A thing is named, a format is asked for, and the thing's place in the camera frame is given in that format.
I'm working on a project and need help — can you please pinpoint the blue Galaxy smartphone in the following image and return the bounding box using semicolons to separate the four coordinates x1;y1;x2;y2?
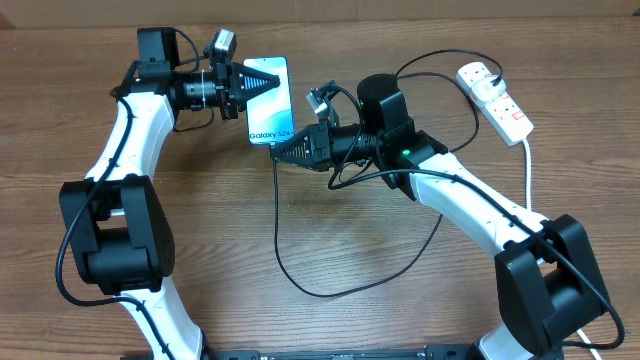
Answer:
243;57;295;145

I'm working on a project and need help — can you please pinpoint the black USB charging cable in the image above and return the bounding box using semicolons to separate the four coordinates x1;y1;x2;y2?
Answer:
272;48;504;300

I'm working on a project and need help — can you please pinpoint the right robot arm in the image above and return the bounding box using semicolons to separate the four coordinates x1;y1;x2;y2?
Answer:
271;74;615;359

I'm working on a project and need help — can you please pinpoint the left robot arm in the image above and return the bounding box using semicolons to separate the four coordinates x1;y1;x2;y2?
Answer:
54;27;281;359

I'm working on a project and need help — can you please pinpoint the white charger plug adapter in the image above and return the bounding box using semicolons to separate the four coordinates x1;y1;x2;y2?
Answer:
471;76;506;103

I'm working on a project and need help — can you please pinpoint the white power strip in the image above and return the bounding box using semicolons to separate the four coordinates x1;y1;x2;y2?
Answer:
456;62;534;146

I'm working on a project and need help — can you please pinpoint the white power strip cord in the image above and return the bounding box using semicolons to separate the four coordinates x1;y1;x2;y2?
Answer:
521;138;604;360

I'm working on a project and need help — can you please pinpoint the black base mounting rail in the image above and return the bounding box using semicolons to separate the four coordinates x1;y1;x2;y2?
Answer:
201;344;484;360

